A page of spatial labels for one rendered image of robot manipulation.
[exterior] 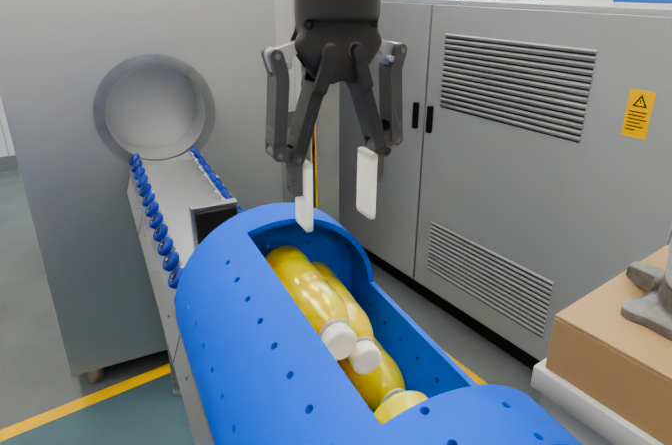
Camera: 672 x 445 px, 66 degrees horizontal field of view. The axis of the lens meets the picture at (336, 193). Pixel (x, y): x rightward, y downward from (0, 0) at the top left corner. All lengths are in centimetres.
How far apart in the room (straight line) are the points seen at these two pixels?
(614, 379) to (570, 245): 128
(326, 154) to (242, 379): 88
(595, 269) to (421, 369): 137
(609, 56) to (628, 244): 60
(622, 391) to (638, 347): 6
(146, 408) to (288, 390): 181
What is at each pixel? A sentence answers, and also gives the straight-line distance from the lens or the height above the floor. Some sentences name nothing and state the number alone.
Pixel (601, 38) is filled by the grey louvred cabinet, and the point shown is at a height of 135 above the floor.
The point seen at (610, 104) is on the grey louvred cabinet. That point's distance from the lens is 186.
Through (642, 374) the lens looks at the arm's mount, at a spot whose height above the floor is 108.
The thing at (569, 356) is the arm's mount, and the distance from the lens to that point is 82.
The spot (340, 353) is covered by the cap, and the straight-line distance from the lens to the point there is 60.
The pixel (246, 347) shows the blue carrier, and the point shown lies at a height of 119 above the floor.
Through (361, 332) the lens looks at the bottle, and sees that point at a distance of 67.
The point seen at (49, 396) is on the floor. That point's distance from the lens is 247.
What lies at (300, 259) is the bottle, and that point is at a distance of 69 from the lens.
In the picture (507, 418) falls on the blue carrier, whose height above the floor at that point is 123.
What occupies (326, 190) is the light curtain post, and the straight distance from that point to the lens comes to 136.
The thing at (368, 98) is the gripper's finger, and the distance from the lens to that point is 49.
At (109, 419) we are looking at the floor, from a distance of 227.
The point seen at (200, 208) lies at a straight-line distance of 112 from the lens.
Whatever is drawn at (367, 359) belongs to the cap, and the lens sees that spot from 66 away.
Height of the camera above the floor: 153
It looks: 23 degrees down
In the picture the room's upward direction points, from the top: straight up
